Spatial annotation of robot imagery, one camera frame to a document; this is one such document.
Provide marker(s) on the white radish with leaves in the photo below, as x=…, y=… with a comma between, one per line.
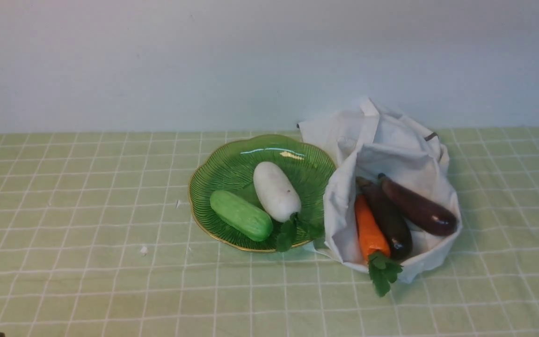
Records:
x=281, y=201

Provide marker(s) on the white cloth bag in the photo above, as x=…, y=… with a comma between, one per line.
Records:
x=366, y=143

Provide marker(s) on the green glass plate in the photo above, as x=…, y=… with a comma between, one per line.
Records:
x=231, y=167

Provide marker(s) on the green cucumber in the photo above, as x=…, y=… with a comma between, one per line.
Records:
x=242, y=215

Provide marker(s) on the dark eggplant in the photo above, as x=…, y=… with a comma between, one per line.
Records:
x=388, y=218

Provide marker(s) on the orange carrot with leaves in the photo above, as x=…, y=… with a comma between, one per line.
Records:
x=383, y=271

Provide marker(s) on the purple eggplant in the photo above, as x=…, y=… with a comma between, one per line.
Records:
x=428, y=215

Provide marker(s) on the green checked tablecloth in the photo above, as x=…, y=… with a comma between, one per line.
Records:
x=97, y=239

